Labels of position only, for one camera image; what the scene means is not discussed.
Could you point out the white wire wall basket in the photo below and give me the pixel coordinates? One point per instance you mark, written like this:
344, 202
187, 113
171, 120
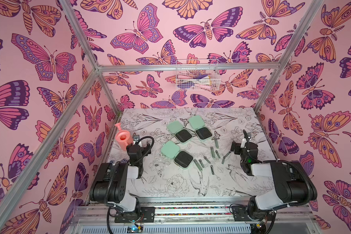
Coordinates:
197, 75

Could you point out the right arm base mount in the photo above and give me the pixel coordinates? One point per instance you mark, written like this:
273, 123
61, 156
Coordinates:
245, 213

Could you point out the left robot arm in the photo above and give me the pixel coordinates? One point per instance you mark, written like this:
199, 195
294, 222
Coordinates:
109, 185

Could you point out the back left green case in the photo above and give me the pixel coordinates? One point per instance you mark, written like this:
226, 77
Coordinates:
182, 134

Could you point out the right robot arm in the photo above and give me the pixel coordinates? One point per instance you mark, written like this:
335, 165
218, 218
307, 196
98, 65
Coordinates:
292, 185

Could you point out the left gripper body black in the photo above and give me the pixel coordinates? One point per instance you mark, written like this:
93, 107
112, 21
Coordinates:
143, 153

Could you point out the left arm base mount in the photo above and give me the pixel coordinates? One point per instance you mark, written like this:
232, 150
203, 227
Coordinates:
142, 214

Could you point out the back right green case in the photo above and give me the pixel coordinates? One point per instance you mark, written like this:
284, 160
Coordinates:
199, 127

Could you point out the green nail clipper case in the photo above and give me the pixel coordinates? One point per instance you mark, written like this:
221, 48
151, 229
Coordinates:
180, 157

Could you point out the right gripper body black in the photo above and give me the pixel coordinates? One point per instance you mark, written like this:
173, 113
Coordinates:
246, 145

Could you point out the nail clipper near back case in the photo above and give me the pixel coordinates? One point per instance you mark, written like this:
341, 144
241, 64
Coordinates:
216, 142

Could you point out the pink watering can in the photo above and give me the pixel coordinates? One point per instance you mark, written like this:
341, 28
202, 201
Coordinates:
123, 137

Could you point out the green circuit board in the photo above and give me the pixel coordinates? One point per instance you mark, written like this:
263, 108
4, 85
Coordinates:
134, 229

